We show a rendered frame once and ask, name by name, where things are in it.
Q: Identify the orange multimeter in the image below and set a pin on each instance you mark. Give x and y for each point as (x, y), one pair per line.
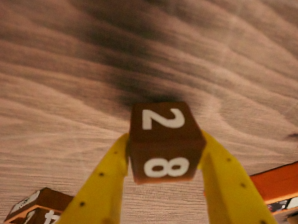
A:
(278, 187)

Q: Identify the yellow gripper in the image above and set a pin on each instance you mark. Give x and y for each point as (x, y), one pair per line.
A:
(231, 197)

